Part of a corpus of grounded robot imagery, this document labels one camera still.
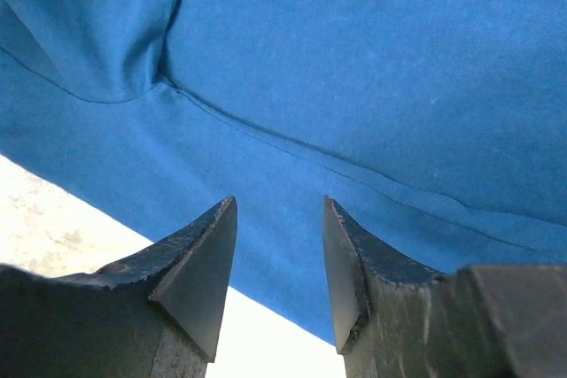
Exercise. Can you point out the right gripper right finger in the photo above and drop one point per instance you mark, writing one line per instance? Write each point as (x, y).
(395, 317)

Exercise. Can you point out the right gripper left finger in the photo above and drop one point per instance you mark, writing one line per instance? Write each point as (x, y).
(155, 313)

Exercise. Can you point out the blue t-shirt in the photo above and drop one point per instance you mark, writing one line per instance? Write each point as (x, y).
(440, 125)

